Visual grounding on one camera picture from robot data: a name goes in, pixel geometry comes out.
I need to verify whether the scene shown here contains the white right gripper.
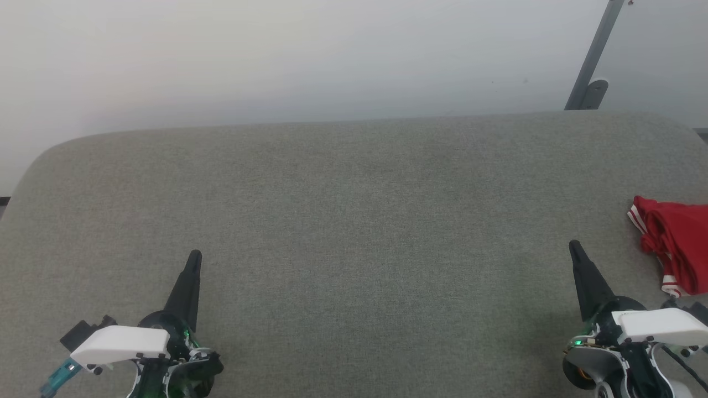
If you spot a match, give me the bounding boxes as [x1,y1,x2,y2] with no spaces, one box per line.
[569,240,708,347]

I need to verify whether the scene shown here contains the grey metal pole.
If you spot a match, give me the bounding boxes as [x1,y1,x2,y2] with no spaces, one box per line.
[564,0,626,111]

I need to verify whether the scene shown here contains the smooth black right cable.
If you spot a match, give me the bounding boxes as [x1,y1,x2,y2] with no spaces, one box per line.
[658,344,708,391]

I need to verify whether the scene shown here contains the teal left cable connector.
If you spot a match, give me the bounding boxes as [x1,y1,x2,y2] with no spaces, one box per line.
[39,358,84,398]

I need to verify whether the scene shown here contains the red and white garment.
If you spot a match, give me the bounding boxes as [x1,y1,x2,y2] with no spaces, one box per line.
[627,195,708,298]

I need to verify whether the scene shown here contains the grey fabric sofa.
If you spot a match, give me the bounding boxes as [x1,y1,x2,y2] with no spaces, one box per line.
[0,111,708,398]

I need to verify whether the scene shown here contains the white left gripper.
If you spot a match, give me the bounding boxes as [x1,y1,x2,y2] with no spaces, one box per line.
[70,250,225,378]

